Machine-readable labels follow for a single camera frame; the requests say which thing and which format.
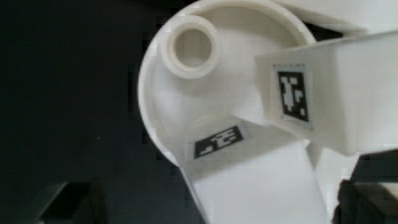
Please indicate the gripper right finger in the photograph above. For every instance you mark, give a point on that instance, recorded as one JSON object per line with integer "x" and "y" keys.
{"x": 366, "y": 203}

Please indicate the white stool leg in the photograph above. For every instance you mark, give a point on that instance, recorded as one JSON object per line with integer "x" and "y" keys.
{"x": 249, "y": 174}
{"x": 329, "y": 92}

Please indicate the white U-shaped fence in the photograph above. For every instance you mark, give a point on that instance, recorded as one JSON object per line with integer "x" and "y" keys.
{"x": 349, "y": 16}

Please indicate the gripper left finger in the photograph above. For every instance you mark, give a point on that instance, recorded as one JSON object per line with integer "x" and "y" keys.
{"x": 73, "y": 204}

